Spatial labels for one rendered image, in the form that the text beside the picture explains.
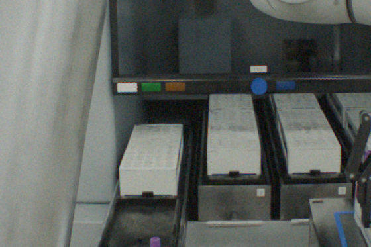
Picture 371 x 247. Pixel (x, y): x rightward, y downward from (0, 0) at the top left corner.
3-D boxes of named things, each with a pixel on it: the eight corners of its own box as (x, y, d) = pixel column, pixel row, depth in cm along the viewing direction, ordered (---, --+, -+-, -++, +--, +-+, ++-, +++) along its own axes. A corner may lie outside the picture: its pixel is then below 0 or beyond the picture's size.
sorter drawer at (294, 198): (260, 124, 214) (260, 92, 211) (311, 124, 213) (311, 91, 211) (280, 230, 143) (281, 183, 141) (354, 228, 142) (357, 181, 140)
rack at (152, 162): (136, 152, 168) (135, 124, 167) (183, 152, 168) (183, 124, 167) (120, 202, 140) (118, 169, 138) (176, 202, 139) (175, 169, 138)
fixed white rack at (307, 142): (277, 136, 178) (277, 109, 176) (320, 136, 177) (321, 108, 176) (288, 180, 149) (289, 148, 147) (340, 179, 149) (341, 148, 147)
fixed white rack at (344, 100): (325, 102, 208) (326, 79, 206) (362, 102, 207) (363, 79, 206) (342, 133, 179) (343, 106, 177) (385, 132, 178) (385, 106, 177)
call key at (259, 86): (250, 93, 148) (250, 77, 147) (267, 93, 148) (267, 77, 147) (251, 95, 147) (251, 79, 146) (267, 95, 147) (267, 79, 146)
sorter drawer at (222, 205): (203, 125, 214) (203, 93, 212) (255, 124, 214) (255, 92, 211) (197, 231, 144) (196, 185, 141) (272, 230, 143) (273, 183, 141)
